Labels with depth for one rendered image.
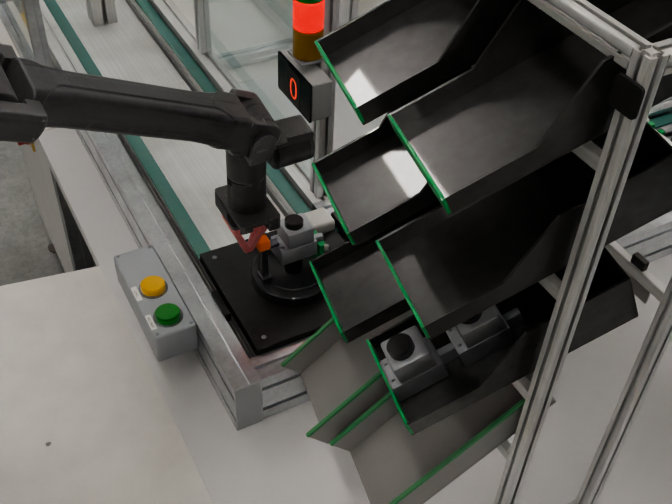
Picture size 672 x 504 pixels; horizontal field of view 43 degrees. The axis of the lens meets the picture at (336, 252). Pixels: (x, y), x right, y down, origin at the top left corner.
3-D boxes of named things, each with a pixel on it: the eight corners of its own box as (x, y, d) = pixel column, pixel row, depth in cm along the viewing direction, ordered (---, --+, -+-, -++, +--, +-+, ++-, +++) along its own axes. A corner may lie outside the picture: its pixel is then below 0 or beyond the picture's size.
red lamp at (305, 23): (301, 36, 135) (301, 7, 131) (287, 22, 138) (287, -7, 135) (329, 29, 137) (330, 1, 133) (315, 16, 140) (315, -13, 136)
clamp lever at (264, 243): (261, 279, 139) (259, 245, 134) (256, 271, 140) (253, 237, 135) (281, 271, 140) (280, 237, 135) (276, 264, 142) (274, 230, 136)
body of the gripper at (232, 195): (252, 186, 134) (252, 148, 129) (281, 225, 128) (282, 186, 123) (214, 198, 132) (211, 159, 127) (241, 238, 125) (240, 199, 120)
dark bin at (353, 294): (347, 344, 105) (324, 311, 100) (315, 272, 114) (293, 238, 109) (552, 234, 104) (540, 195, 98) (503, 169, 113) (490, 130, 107)
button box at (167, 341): (158, 363, 138) (154, 337, 134) (117, 280, 152) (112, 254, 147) (199, 348, 141) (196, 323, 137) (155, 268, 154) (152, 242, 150)
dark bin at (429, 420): (412, 436, 96) (390, 406, 90) (372, 349, 105) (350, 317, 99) (638, 316, 94) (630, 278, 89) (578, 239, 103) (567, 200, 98)
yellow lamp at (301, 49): (301, 64, 138) (301, 37, 135) (287, 49, 141) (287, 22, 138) (328, 57, 140) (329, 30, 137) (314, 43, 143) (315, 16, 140)
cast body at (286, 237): (281, 266, 138) (281, 234, 133) (270, 249, 141) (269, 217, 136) (328, 250, 141) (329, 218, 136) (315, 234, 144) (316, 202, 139)
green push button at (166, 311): (160, 332, 136) (159, 324, 135) (152, 315, 139) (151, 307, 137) (184, 324, 138) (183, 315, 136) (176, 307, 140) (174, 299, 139)
